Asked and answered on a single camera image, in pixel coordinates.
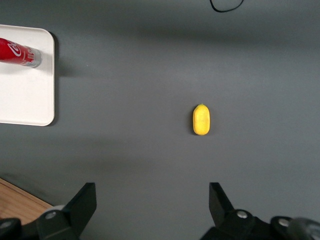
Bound wooden drawer cabinet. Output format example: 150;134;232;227
0;176;55;222

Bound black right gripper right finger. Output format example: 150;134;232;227
199;182;256;240

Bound yellow lemon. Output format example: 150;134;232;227
192;103;211;137

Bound red coke bottle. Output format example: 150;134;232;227
0;37;43;69

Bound black looped table cable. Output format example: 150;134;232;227
209;0;246;13

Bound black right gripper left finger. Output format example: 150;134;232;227
36;182;98;240

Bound beige plastic tray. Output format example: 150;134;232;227
0;24;56;127

